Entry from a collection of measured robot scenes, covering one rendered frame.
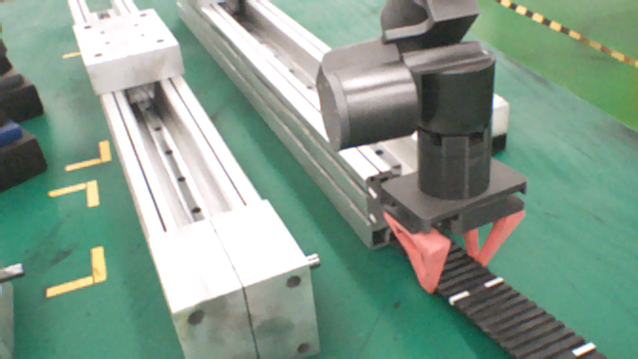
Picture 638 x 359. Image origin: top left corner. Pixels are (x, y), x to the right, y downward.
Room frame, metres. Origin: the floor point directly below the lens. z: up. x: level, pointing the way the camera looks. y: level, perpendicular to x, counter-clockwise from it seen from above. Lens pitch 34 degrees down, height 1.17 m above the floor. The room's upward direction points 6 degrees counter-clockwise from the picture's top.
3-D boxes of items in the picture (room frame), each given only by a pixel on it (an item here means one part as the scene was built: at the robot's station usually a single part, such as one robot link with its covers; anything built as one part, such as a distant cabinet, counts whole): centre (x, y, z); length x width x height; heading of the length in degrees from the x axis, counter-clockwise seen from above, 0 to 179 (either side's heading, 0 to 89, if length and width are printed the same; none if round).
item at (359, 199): (0.84, 0.05, 0.82); 0.80 x 0.10 x 0.09; 20
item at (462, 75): (0.41, -0.10, 0.96); 0.07 x 0.06 x 0.07; 102
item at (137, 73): (0.78, 0.23, 0.87); 0.16 x 0.11 x 0.07; 20
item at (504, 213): (0.41, -0.12, 0.83); 0.07 x 0.07 x 0.09; 23
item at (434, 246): (0.40, -0.10, 0.83); 0.07 x 0.07 x 0.09; 23
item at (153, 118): (0.78, 0.23, 0.82); 0.80 x 0.10 x 0.09; 20
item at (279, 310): (0.37, 0.06, 0.83); 0.12 x 0.09 x 0.10; 110
